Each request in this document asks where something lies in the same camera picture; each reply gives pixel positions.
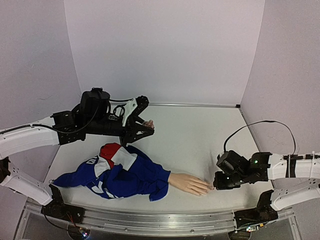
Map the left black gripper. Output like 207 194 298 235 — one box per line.
87 115 156 148

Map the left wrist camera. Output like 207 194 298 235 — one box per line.
122 95 149 127

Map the clear nail polish bottle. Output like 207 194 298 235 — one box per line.
143 120 155 129

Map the left black base cable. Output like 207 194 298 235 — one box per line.
41 212 76 232

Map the mannequin hand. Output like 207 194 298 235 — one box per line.
168 173 212 196

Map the blue red white jacket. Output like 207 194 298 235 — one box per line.
52 143 171 202

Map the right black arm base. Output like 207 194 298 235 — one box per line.
234 190 278 230

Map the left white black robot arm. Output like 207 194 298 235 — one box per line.
0 87 155 219

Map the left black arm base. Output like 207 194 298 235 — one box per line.
41 184 85 224

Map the aluminium front rail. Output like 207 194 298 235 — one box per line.
14 199 302 240

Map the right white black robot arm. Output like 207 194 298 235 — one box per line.
213 150 320 211

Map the right black camera cable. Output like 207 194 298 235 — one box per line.
223 120 299 154

